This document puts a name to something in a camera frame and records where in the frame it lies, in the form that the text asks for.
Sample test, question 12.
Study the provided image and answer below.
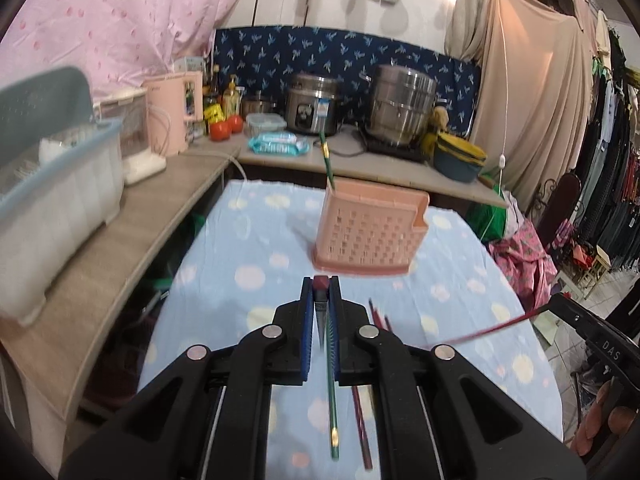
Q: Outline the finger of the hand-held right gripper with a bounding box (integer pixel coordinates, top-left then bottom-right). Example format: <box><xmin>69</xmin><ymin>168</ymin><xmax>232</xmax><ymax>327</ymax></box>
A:
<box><xmin>547</xmin><ymin>292</ymin><xmax>588</xmax><ymax>333</ymax></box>

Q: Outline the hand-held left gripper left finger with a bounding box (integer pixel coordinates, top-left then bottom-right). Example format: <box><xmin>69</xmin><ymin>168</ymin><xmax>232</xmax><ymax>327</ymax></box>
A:
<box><xmin>60</xmin><ymin>276</ymin><xmax>314</xmax><ymax>480</ymax></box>

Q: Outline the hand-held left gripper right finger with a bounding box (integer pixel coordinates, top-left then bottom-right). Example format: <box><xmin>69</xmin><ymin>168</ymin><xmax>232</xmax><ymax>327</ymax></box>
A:
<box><xmin>332</xmin><ymin>279</ymin><xmax>586</xmax><ymax>480</ymax></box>

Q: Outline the green chopstick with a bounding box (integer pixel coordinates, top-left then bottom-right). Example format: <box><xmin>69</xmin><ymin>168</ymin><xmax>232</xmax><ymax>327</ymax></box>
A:
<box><xmin>325</xmin><ymin>317</ymin><xmax>341</xmax><ymax>461</ymax></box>
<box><xmin>319</xmin><ymin>131</ymin><xmax>335</xmax><ymax>192</ymax></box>

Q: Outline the pink perforated utensil holder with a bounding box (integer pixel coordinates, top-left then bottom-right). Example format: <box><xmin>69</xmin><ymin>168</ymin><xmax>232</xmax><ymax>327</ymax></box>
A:
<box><xmin>311</xmin><ymin>182</ymin><xmax>431</xmax><ymax>276</ymax></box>

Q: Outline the person's right hand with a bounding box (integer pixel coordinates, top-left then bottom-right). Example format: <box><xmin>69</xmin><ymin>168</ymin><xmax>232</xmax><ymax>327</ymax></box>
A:
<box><xmin>572</xmin><ymin>377</ymin><xmax>638</xmax><ymax>456</ymax></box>

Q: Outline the light wooden stool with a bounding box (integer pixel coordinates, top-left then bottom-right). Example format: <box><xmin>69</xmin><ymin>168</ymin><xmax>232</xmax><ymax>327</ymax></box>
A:
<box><xmin>565</xmin><ymin>250</ymin><xmax>613</xmax><ymax>301</ymax></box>

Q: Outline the pink floral cloth bundle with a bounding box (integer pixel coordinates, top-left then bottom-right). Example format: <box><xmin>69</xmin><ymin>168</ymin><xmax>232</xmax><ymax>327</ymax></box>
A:
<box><xmin>489</xmin><ymin>220</ymin><xmax>558</xmax><ymax>313</ymax></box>

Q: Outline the light blue planet-print tablecloth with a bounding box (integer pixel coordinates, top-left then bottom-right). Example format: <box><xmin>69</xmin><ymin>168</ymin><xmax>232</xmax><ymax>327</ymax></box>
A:
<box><xmin>137</xmin><ymin>177</ymin><xmax>566</xmax><ymax>480</ymax></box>

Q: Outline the dark metal chair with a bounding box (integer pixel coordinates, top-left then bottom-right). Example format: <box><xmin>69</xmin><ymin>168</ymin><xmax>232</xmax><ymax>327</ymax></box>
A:
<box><xmin>532</xmin><ymin>172</ymin><xmax>583</xmax><ymax>261</ymax></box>

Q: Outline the green bag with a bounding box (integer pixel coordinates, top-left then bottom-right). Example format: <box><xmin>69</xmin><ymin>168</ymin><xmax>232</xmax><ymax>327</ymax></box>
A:
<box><xmin>467</xmin><ymin>175</ymin><xmax>508</xmax><ymax>243</ymax></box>

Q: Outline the blue bowl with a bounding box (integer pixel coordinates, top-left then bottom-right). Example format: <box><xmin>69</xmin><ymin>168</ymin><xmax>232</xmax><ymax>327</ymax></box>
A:
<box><xmin>432</xmin><ymin>152</ymin><xmax>487</xmax><ymax>184</ymax></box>

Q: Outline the row of hanging clothes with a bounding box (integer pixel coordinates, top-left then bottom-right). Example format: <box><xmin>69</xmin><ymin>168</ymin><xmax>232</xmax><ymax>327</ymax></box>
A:
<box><xmin>545</xmin><ymin>0</ymin><xmax>640</xmax><ymax>281</ymax></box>

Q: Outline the black induction cooker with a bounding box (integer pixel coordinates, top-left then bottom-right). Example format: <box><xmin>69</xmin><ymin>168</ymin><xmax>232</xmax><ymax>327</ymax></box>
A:
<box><xmin>357</xmin><ymin>125</ymin><xmax>436</xmax><ymax>163</ymax></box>

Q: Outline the blue wet wipes pack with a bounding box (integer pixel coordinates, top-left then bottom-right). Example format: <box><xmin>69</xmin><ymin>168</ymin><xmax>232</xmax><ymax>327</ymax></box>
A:
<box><xmin>248</xmin><ymin>131</ymin><xmax>311</xmax><ymax>157</ymax></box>

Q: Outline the wooden counter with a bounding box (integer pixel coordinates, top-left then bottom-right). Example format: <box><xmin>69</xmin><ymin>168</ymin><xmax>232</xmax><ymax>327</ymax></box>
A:
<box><xmin>0</xmin><ymin>132</ymin><xmax>508</xmax><ymax>461</ymax></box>

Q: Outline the yellow bowl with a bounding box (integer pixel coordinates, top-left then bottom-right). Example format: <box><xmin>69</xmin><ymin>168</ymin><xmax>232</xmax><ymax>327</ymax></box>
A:
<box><xmin>435</xmin><ymin>131</ymin><xmax>488</xmax><ymax>163</ymax></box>

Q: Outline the clear food container blue lid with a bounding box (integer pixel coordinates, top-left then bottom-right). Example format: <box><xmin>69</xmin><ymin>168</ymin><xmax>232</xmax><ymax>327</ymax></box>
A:
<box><xmin>245</xmin><ymin>112</ymin><xmax>287</xmax><ymax>136</ymax></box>

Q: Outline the beige curtain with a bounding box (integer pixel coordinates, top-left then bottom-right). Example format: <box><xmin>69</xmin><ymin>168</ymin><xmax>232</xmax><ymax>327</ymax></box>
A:
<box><xmin>445</xmin><ymin>0</ymin><xmax>601</xmax><ymax>211</ymax></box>

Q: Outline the silver rice cooker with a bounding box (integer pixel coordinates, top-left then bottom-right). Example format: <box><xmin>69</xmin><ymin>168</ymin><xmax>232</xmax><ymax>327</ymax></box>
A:
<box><xmin>285</xmin><ymin>73</ymin><xmax>345</xmax><ymax>137</ymax></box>

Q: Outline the small lidded steel pot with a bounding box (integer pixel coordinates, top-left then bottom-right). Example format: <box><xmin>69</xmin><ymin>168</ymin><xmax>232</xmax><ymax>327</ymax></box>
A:
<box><xmin>241</xmin><ymin>91</ymin><xmax>278</xmax><ymax>117</ymax></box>

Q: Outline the stainless steel steamer pot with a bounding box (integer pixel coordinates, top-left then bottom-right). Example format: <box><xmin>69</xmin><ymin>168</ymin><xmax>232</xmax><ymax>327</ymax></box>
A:
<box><xmin>367</xmin><ymin>64</ymin><xmax>438</xmax><ymax>147</ymax></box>

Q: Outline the yellow pump bottle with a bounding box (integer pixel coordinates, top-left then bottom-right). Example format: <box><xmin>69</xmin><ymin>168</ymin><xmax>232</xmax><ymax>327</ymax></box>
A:
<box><xmin>222</xmin><ymin>75</ymin><xmax>242</xmax><ymax>117</ymax></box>

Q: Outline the pink electric kettle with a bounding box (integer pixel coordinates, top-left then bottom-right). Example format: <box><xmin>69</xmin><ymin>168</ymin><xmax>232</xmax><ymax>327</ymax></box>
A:
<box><xmin>141</xmin><ymin>71</ymin><xmax>205</xmax><ymax>157</ymax></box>

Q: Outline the white dish box blue lid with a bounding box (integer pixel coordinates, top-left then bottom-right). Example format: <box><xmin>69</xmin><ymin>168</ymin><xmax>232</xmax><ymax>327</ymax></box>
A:
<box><xmin>0</xmin><ymin>67</ymin><xmax>126</xmax><ymax>328</ymax></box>

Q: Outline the navy leaf-print cloth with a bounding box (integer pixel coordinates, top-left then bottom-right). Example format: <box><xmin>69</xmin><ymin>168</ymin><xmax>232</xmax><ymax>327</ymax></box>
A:
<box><xmin>212</xmin><ymin>25</ymin><xmax>483</xmax><ymax>136</ymax></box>

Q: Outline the pink floral sheet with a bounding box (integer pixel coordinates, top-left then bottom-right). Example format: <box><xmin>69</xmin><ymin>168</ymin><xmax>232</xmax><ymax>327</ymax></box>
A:
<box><xmin>0</xmin><ymin>0</ymin><xmax>266</xmax><ymax>111</ymax></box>

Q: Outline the white cable with switch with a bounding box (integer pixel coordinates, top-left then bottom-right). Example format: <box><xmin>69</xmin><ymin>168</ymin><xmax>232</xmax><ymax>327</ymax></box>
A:
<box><xmin>480</xmin><ymin>0</ymin><xmax>511</xmax><ymax>241</ymax></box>

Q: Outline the black power cord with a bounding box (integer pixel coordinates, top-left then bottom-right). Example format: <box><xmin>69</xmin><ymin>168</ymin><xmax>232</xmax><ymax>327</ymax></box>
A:
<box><xmin>320</xmin><ymin>130</ymin><xmax>371</xmax><ymax>158</ymax></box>

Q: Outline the white kettle power cord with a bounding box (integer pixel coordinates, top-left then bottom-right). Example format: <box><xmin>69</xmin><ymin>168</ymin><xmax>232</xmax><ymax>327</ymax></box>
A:
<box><xmin>190</xmin><ymin>150</ymin><xmax>248</xmax><ymax>181</ymax></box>

